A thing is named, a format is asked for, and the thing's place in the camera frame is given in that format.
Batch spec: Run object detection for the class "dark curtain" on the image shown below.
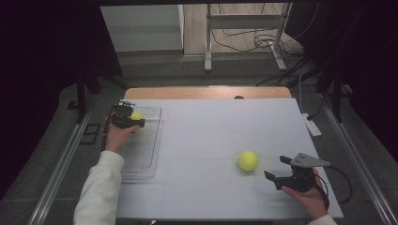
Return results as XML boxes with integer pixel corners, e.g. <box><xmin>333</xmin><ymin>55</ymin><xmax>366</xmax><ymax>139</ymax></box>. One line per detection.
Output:
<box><xmin>285</xmin><ymin>0</ymin><xmax>398</xmax><ymax>163</ymax></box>
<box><xmin>0</xmin><ymin>0</ymin><xmax>124</xmax><ymax>201</ymax></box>

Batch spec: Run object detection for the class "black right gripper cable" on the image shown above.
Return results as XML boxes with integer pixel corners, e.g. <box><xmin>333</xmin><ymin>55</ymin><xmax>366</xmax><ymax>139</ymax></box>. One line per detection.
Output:
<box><xmin>313</xmin><ymin>164</ymin><xmax>354</xmax><ymax>211</ymax></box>

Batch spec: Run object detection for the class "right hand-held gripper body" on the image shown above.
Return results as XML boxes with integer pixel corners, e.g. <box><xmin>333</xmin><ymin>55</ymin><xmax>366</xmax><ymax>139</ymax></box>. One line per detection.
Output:
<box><xmin>274</xmin><ymin>152</ymin><xmax>331</xmax><ymax>193</ymax></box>

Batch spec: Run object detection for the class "white cabinet panel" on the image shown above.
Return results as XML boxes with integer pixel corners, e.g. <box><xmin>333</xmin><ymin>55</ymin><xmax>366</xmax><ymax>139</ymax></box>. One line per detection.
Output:
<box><xmin>99</xmin><ymin>4</ymin><xmax>185</xmax><ymax>53</ymax></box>

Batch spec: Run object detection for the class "black metal stand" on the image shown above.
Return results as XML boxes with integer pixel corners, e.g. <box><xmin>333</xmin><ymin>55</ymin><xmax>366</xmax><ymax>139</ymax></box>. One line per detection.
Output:
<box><xmin>67</xmin><ymin>67</ymin><xmax>129</xmax><ymax>125</ymax></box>
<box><xmin>314</xmin><ymin>69</ymin><xmax>355</xmax><ymax>124</ymax></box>

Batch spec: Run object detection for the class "white table sheet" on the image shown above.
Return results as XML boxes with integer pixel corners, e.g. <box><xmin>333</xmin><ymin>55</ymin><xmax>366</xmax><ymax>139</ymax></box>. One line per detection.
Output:
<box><xmin>115</xmin><ymin>98</ymin><xmax>344</xmax><ymax>220</ymax></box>

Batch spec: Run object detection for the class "white metal desk frame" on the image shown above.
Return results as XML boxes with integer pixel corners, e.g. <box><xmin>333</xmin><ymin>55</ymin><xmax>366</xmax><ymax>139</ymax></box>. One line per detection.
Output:
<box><xmin>204</xmin><ymin>2</ymin><xmax>293</xmax><ymax>73</ymax></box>

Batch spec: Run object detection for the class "wooden table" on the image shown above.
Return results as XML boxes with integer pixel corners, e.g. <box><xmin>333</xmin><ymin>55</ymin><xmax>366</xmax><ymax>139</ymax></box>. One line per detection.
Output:
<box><xmin>124</xmin><ymin>86</ymin><xmax>293</xmax><ymax>100</ymax></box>

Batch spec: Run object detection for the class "white power strip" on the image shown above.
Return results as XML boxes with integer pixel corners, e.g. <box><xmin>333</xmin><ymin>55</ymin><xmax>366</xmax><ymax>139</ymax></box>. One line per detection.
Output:
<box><xmin>301</xmin><ymin>112</ymin><xmax>323</xmax><ymax>138</ymax></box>

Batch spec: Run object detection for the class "person's right hand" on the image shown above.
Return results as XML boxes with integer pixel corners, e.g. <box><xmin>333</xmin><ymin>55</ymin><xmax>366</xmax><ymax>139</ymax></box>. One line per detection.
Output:
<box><xmin>281</xmin><ymin>168</ymin><xmax>330</xmax><ymax>220</ymax></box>

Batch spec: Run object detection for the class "aluminium floor rail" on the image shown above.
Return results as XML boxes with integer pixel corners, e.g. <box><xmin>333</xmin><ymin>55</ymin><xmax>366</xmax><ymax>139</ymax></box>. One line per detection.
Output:
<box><xmin>33</xmin><ymin>102</ymin><xmax>97</xmax><ymax>225</ymax></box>
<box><xmin>318</xmin><ymin>92</ymin><xmax>398</xmax><ymax>225</ymax></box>

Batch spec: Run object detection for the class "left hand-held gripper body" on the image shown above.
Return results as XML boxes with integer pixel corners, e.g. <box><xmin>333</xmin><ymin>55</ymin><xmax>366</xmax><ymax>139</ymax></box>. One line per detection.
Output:
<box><xmin>110</xmin><ymin>99</ymin><xmax>136</xmax><ymax>129</ymax></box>

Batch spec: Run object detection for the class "clear plastic container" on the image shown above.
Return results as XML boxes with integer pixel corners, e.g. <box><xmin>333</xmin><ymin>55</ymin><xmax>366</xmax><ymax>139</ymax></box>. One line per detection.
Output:
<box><xmin>119</xmin><ymin>106</ymin><xmax>164</xmax><ymax>182</ymax></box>

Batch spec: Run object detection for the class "bundle of black floor cables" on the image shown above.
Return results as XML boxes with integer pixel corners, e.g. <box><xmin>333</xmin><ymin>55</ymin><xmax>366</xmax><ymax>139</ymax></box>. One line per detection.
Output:
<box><xmin>209</xmin><ymin>3</ymin><xmax>314</xmax><ymax>88</ymax></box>

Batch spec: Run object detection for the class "person's left hand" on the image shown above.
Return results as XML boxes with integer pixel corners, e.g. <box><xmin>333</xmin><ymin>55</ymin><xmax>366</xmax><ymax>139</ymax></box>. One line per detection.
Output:
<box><xmin>104</xmin><ymin>123</ymin><xmax>141</xmax><ymax>155</ymax></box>

